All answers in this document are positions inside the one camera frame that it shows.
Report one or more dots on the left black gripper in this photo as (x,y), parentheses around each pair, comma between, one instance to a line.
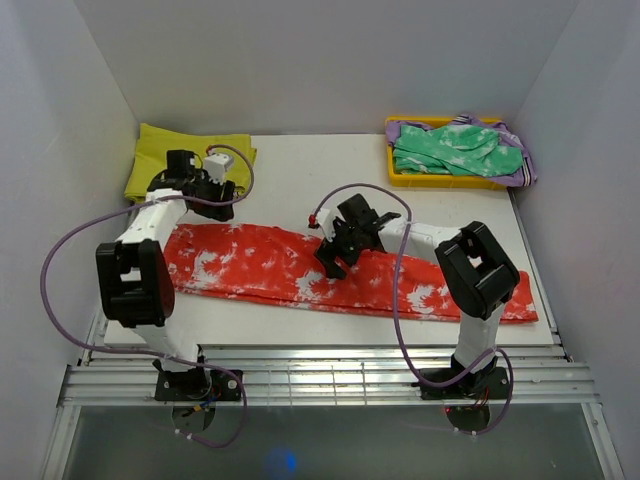
(217,188)

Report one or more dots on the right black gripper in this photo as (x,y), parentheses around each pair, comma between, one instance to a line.
(328,252)

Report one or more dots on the red tie-dye trousers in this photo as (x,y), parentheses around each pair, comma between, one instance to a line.
(272,266)

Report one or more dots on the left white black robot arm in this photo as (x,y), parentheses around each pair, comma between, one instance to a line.
(135,285)

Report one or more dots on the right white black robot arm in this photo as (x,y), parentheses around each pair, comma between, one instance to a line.
(479,275)

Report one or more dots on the folded yellow-green trousers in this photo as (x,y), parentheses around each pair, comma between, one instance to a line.
(154,143)

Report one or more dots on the green tie-dye trousers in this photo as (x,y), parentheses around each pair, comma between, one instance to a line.
(458,150)

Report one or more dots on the yellow plastic bin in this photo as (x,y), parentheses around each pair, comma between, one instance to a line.
(429,180)

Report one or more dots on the purple striped garment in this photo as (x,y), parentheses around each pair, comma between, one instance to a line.
(523,177)

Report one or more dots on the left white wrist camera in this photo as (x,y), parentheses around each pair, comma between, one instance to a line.
(217,165)

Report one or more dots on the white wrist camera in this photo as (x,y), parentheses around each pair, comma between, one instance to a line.
(323,220)
(217,165)

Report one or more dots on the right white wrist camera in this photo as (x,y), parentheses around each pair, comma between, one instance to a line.
(323,220)

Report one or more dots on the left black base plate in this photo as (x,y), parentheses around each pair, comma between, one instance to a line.
(225,387)

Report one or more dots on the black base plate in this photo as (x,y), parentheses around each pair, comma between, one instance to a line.
(225,387)
(492,384)

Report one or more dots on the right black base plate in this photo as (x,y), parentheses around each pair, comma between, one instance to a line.
(492,384)

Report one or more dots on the aluminium rail frame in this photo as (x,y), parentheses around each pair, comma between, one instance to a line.
(333,413)

